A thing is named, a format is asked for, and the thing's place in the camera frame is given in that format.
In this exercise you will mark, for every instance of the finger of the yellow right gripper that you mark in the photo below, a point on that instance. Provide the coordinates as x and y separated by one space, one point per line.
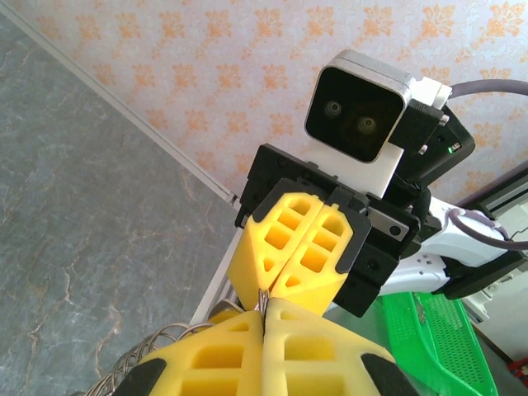
326 288
251 264

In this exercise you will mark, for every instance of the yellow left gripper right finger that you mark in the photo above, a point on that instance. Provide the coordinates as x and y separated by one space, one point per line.
321 359

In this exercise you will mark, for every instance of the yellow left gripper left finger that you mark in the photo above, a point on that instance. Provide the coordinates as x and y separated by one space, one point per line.
214 363

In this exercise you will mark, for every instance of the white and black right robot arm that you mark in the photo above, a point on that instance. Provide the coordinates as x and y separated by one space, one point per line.
462 239

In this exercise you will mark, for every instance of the green plastic basket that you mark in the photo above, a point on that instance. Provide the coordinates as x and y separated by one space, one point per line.
445 350

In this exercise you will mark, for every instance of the long aluminium base rail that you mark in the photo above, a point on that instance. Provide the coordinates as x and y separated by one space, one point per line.
214 284

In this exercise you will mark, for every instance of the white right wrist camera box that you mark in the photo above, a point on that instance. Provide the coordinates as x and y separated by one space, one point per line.
354 111

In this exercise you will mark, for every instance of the grey frame beam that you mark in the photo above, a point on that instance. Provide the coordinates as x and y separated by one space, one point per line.
503 185

